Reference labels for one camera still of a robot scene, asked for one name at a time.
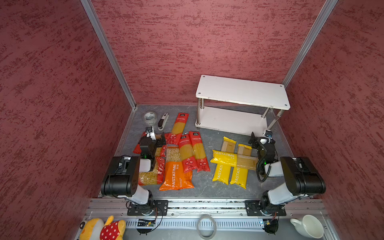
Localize red spaghetti bag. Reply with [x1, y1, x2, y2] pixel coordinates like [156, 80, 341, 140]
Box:
[189, 131, 211, 172]
[171, 113, 189, 135]
[179, 134, 198, 173]

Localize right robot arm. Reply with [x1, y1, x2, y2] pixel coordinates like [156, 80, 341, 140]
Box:
[245, 131, 326, 217]

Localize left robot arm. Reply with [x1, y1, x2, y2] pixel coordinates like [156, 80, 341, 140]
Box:
[101, 137, 157, 216]

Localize white two-tier shelf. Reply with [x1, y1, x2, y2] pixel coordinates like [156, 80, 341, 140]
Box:
[195, 75, 291, 137]

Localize red fusilli bag upper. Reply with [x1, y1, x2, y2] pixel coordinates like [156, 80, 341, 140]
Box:
[133, 132, 171, 157]

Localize red fusilli bag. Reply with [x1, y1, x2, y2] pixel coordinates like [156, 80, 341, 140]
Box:
[139, 157, 166, 186]
[133, 132, 171, 157]

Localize yellow spaghetti bag crosswise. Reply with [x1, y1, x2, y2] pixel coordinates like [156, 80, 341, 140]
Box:
[211, 150, 258, 171]

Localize black white stapler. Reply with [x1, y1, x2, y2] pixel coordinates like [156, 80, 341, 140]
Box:
[158, 113, 169, 131]

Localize clear packing tape roll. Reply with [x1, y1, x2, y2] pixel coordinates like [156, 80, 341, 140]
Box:
[143, 111, 158, 126]

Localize red fusilli bag lower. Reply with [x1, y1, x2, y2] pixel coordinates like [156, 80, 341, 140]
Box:
[139, 157, 166, 186]

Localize yellow spaghetti bag right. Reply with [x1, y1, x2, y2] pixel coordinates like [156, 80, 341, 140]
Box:
[230, 144, 252, 189]

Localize yellow spaghetti bag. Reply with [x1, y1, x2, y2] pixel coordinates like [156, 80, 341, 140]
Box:
[230, 144, 252, 189]
[213, 137, 237, 185]

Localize orange macaroni bag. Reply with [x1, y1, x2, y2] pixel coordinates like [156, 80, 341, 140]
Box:
[159, 146, 194, 192]

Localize yellow spaghetti bag left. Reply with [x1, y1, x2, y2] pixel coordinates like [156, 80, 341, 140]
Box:
[213, 137, 237, 185]

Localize white ceramic cup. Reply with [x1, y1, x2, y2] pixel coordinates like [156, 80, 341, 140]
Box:
[290, 215, 324, 239]

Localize yellow plush toy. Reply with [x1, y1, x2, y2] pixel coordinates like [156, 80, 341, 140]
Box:
[79, 216, 127, 240]

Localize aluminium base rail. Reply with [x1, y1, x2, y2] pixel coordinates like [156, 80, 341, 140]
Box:
[84, 198, 331, 232]

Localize grey ring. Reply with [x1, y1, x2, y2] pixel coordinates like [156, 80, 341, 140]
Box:
[196, 214, 218, 240]

